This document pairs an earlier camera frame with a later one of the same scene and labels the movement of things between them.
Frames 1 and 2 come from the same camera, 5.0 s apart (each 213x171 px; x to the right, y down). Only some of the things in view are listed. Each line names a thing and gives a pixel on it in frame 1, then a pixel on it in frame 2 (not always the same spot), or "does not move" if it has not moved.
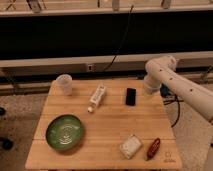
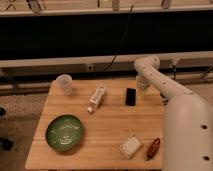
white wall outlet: [90, 67] does not move
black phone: [130, 96] does not move
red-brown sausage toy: [153, 149] does not move
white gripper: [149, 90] to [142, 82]
